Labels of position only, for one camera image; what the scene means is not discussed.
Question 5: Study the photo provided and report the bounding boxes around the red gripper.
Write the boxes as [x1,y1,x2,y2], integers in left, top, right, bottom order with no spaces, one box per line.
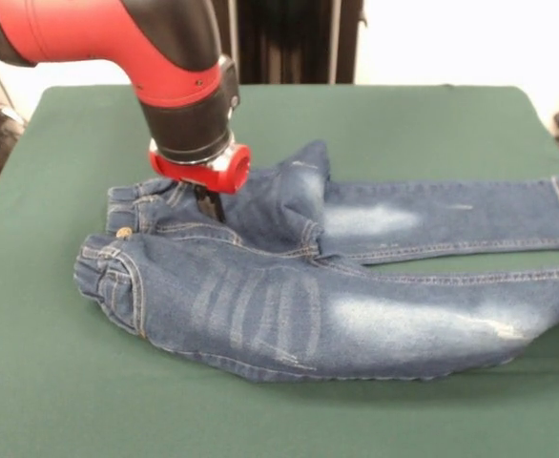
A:
[147,137,253,223]

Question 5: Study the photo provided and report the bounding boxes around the blue denim jeans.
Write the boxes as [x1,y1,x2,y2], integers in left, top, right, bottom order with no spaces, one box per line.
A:
[72,138,559,385]

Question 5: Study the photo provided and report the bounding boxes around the dark green table cloth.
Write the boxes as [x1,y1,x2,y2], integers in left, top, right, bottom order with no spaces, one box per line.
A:
[0,84,559,458]

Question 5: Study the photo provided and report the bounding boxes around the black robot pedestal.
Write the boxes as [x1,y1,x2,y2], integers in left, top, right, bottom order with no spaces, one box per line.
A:
[215,0,369,86]

